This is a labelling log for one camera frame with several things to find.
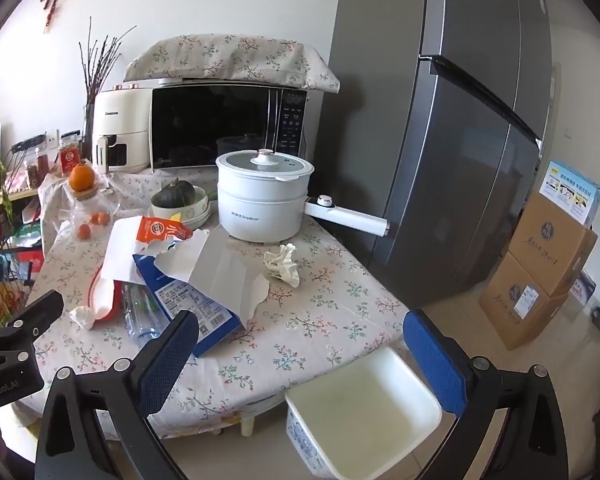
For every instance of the small white tissue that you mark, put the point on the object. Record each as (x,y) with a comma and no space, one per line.
(82,316)

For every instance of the white plastic bin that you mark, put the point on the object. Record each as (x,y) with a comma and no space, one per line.
(370,410)

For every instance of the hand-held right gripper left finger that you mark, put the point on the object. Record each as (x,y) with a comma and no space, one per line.
(170,355)

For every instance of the blue white printed box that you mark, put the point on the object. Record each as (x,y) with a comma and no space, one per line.
(570,192)

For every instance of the dried branches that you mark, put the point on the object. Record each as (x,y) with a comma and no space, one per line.
(97,70)

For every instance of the clear plastic bottle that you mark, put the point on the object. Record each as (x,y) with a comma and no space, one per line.
(140,315)

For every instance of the grey refrigerator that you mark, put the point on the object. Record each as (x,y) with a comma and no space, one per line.
(455,160)

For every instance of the white oval dish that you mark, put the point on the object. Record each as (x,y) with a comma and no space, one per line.
(197,219)

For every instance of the cream air fryer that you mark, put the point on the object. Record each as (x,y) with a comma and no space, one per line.
(125,125)

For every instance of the white oval bowl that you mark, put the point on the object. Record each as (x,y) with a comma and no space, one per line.
(200,200)

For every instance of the orange white snack bag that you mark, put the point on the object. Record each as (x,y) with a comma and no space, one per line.
(155,232)

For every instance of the small orange fruit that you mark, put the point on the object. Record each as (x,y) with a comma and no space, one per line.
(84,231)
(103,218)

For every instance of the large orange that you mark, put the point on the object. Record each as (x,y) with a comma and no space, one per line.
(82,176)

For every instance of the green kabocha squash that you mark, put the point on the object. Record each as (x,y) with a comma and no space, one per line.
(177,195)

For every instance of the white table leg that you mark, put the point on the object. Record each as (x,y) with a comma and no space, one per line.
(247,422)

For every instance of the floral microwave cover cloth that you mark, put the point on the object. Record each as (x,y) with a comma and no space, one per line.
(230,57)

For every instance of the large white tissue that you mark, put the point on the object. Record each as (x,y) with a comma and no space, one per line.
(282,265)

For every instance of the plain cardboard box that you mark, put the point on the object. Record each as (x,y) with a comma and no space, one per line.
(550,240)

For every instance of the blue carton box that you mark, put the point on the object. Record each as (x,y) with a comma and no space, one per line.
(200,315)

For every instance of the glass jar with wooden lid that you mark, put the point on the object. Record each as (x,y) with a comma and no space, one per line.
(92,205)

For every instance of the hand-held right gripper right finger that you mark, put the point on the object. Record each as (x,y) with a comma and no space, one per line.
(435,360)

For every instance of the floral tablecloth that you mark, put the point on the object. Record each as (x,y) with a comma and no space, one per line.
(305,320)

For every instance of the white electric cooking pot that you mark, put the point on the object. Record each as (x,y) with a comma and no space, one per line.
(260,210)

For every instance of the white torn cardboard sheet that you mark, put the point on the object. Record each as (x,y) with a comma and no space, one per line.
(220,270)

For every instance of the black white microwave oven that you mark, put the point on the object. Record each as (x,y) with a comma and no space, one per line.
(205,125)

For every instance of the clear jar red contents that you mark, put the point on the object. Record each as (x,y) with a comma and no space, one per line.
(70,157)

